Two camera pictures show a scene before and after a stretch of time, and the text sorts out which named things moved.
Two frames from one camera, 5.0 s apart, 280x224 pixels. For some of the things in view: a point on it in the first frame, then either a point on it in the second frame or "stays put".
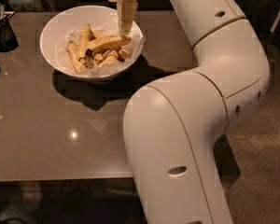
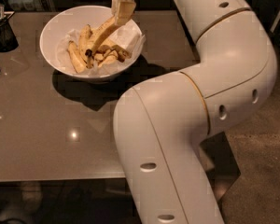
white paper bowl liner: x=137 y=40 stays put
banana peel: x=107 y=43 -> x=98 y=34
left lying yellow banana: x=74 y=52 stays put
